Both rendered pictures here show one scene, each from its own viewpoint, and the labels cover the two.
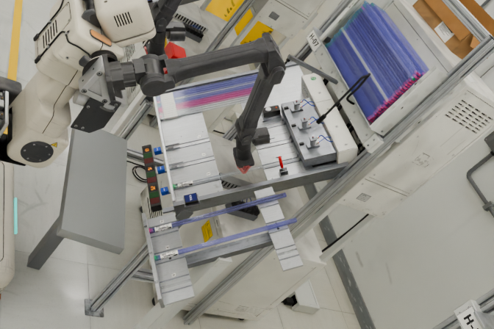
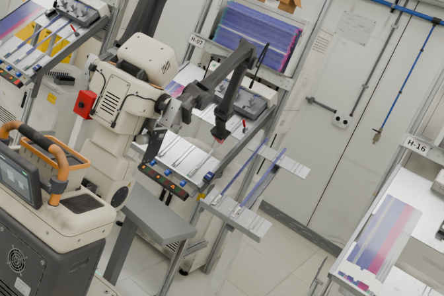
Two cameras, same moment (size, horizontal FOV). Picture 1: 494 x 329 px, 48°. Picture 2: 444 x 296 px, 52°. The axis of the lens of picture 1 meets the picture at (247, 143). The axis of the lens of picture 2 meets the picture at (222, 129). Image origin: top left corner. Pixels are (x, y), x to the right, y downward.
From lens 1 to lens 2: 108 cm
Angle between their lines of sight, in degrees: 26
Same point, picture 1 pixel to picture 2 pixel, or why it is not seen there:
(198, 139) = (172, 140)
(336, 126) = (255, 86)
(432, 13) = not seen: outside the picture
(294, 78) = (195, 72)
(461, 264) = (314, 142)
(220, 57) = (230, 65)
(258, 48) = (246, 49)
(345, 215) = not seen: hidden behind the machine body
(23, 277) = not seen: outside the picture
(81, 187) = (141, 210)
